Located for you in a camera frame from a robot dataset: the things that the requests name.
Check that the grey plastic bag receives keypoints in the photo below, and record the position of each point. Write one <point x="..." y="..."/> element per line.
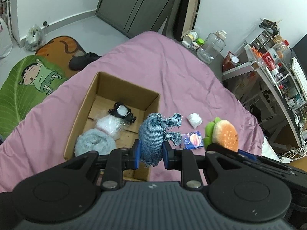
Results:
<point x="34" y="38"/>

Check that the white power strip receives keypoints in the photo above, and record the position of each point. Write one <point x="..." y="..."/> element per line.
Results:
<point x="286" y="159"/>

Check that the red label water bottle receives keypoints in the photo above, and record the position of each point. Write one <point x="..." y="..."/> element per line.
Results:
<point x="271" y="58"/>

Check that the white frame desk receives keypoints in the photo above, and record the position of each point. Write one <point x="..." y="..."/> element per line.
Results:
<point x="271" y="88"/>

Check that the blue fuzzy plush ball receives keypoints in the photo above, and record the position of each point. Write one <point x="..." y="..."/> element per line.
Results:
<point x="93" y="142"/>

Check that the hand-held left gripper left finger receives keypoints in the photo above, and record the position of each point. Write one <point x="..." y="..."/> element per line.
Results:
<point x="136" y="154"/>

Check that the red bag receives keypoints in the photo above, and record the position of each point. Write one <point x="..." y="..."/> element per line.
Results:
<point x="230" y="61"/>

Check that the black shoe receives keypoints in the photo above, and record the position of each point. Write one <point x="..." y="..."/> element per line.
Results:
<point x="82" y="61"/>

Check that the white drawer organizer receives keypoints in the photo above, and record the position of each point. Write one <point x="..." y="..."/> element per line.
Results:
<point x="262" y="38"/>

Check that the grey door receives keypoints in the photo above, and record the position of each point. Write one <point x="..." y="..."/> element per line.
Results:
<point x="134" y="4"/>

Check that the blue denim plush toy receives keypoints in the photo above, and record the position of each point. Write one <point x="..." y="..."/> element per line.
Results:
<point x="151" y="139"/>

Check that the cardboard box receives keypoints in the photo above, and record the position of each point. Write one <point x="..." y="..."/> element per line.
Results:
<point x="88" y="105"/>

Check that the green leaf cartoon rug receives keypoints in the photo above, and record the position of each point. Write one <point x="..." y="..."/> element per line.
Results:
<point x="21" y="93"/>

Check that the large clear water jug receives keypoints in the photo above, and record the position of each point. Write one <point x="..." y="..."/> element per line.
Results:
<point x="211" y="48"/>

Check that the burger plush toy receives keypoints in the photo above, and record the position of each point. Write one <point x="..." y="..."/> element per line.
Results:
<point x="225" y="133"/>

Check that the orange cat rug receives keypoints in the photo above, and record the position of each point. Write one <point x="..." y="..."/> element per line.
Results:
<point x="57" y="49"/>

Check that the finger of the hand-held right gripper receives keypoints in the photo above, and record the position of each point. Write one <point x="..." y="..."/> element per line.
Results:
<point x="247" y="154"/>
<point x="218" y="147"/>

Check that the black picture frame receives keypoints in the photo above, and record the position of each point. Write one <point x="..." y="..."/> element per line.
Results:
<point x="189" y="7"/>

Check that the green lid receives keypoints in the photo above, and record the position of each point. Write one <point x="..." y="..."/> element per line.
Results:
<point x="200" y="41"/>

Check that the black and white toy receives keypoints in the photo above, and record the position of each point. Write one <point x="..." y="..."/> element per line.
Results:
<point x="120" y="111"/>

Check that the blue tissue packet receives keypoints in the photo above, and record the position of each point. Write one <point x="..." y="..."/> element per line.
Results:
<point x="193" y="140"/>

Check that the white fluffy plastic bag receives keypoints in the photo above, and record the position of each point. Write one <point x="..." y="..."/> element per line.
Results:
<point x="108" y="124"/>

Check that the small red label bottle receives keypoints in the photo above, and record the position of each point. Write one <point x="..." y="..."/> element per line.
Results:
<point x="278" y="75"/>

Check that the dark dried decoration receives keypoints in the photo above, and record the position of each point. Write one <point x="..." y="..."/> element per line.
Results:
<point x="269" y="25"/>

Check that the small white packet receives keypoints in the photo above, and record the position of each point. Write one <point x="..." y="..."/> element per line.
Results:
<point x="194" y="120"/>

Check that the white jar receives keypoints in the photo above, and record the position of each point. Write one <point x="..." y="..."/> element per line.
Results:
<point x="190" y="36"/>

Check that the pink bedsheet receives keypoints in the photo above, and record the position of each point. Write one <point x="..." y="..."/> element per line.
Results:
<point x="168" y="76"/>

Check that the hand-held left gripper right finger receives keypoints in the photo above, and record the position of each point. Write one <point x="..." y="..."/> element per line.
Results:
<point x="166" y="155"/>

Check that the white keyboard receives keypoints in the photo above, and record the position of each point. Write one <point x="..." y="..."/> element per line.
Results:
<point x="301" y="76"/>

